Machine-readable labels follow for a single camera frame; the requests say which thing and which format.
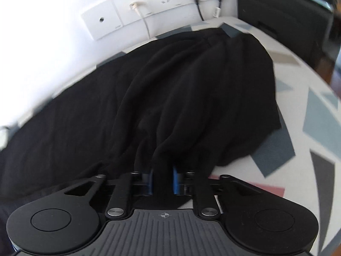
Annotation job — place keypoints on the black pants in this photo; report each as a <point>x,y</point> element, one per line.
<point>159,90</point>

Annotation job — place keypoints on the white network wall plate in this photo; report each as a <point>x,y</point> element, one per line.
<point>125,13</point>

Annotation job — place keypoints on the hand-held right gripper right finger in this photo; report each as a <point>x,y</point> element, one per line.
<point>175,181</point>

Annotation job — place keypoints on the black mini fridge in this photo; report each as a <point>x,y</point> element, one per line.
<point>279,18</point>

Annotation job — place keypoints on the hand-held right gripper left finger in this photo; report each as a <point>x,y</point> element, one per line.
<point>151,184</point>

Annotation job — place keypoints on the white coaxial wall plate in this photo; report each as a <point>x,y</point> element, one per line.
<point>106,29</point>

